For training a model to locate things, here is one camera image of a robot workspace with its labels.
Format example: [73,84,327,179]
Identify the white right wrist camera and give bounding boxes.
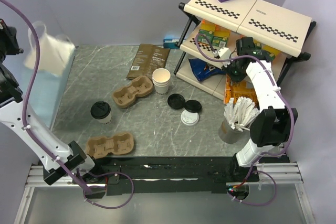
[214,47,232,59]

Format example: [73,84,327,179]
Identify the orange snack bag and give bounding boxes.
[223,76,259,107]

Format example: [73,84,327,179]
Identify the light blue paper bag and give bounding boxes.
[28,21,76,128]

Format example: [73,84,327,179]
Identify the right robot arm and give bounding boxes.
[226,37,298,181]

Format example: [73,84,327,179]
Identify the separated brown cup carrier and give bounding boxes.
[85,132,134,159]

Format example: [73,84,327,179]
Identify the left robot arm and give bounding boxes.
[1,65,104,185]

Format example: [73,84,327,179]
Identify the green juice carton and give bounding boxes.
[263,45,279,61]
[197,29,214,44]
[212,36,228,47]

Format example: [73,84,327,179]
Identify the cream checkered shelf rack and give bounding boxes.
[174,0,317,99]

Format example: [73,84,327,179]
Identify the grey cup of stirrers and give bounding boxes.
[218,97,259,144]

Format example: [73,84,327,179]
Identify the blue chip bag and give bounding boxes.
[188,58,226,82]

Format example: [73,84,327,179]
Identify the black cup lid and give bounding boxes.
[90,101,111,120]
[184,100,202,113]
[167,93,185,110]

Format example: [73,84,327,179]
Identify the white plastic cup lids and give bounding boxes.
[181,110,200,126]

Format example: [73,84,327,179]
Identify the blue R&O box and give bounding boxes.
[163,37,180,49]

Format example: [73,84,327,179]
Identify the single white paper cup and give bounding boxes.
[91,112,112,125]

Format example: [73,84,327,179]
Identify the brown pulp cup carrier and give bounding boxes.
[112,76,154,108]

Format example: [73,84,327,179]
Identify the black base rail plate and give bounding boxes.
[25,155,302,200]

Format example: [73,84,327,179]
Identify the white paper cup stack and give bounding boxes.
[152,68,171,95]

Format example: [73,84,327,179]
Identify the brown coffee bean bag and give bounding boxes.
[127,44,170,80]

